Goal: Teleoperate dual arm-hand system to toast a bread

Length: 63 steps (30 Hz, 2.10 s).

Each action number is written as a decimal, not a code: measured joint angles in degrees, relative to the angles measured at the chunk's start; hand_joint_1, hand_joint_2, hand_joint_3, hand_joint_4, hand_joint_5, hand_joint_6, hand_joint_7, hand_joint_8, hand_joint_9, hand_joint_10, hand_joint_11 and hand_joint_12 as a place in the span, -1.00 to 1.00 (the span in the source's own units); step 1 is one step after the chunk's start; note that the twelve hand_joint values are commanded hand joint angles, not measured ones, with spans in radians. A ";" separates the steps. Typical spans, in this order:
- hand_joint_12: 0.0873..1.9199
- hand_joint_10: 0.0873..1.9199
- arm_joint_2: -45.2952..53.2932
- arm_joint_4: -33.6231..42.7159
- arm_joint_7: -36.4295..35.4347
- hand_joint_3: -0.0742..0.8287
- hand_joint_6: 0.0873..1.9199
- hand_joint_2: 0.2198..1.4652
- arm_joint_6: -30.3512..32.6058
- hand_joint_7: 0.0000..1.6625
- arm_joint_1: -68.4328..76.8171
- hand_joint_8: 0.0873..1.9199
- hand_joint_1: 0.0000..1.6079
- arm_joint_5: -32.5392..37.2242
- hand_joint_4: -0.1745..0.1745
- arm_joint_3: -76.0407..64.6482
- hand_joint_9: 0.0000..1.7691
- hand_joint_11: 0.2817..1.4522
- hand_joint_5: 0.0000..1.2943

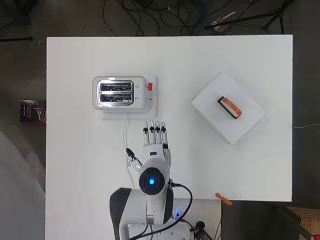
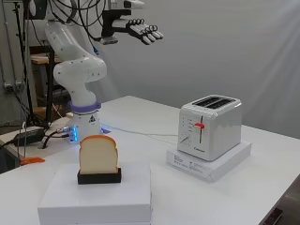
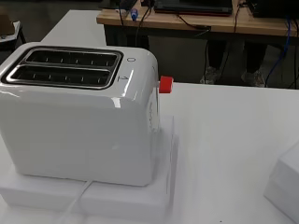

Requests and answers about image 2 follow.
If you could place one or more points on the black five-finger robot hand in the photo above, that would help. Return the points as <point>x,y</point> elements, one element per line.
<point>137,29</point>

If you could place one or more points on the bread slice with brown crust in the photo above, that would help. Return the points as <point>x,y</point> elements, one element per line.
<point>98,154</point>

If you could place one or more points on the white seven-joint robot arm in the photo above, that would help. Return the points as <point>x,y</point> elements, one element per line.
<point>78,72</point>

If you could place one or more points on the white hanging sheet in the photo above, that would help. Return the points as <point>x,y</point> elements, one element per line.
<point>218,47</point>

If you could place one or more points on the wooden desk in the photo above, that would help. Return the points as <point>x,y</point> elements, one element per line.
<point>40,57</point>

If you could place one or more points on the black tripod stand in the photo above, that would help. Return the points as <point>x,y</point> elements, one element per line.
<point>21,47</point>

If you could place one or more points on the white steel toaster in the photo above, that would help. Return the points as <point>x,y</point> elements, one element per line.
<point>218,128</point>

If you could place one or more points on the black power adapter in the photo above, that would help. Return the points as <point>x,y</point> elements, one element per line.
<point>29,136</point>

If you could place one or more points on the black block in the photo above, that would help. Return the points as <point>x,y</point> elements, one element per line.
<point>100,178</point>

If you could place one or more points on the white flat box with print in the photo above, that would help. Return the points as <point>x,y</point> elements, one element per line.
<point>218,165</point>

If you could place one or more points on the small orange tool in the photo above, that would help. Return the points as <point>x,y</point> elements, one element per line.
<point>31,161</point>

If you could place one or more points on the plain white flat box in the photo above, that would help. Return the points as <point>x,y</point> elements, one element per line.
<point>93,200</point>

